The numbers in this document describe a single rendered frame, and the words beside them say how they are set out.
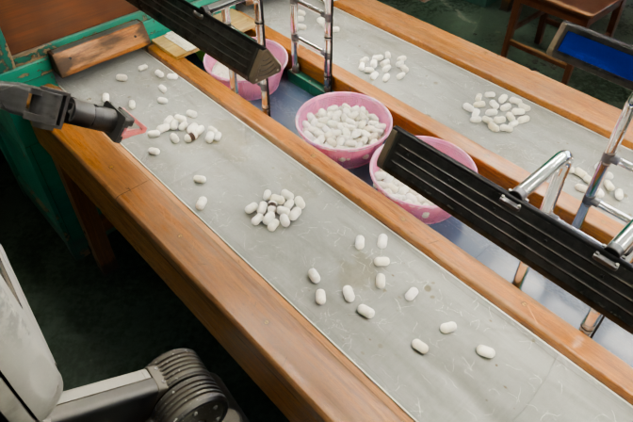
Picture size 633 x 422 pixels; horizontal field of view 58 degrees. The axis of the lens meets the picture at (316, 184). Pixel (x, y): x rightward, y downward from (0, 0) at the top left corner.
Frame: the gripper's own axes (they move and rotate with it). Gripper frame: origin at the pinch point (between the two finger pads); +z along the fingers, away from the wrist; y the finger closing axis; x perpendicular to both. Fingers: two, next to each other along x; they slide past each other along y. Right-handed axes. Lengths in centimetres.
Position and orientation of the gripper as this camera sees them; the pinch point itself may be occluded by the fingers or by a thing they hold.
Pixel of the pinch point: (142, 129)
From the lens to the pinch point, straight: 145.7
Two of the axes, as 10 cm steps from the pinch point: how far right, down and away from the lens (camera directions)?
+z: 5.9, 1.3, 8.0
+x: -4.7, 8.6, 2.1
